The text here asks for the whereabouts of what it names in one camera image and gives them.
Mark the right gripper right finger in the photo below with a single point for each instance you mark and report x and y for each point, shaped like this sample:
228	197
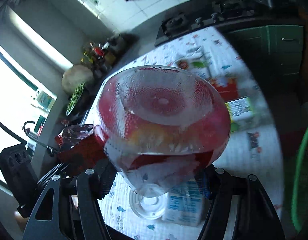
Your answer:
256	217

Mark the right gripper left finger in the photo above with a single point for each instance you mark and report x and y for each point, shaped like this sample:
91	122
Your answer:
68	207

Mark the clear plastic dome cup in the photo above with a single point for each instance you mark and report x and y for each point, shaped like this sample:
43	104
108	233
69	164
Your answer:
159	126

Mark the green kitchen cabinet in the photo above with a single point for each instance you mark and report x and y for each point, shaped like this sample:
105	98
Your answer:
282	44

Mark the green plastic mesh basket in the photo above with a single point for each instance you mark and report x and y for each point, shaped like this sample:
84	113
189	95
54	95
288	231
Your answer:
299	202

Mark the white cartoon print tablecloth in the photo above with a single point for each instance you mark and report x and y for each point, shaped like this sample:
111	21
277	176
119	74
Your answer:
253	147

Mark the white blue milk carton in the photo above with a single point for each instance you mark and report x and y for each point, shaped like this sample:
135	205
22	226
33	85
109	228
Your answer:
185	204

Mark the green yellow drink carton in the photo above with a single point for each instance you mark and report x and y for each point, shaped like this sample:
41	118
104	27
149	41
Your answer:
241	114

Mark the white green milk carton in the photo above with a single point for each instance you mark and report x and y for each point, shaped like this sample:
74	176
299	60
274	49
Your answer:
194	61

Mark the black gas stove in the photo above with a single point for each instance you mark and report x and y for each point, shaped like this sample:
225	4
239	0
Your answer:
225	15

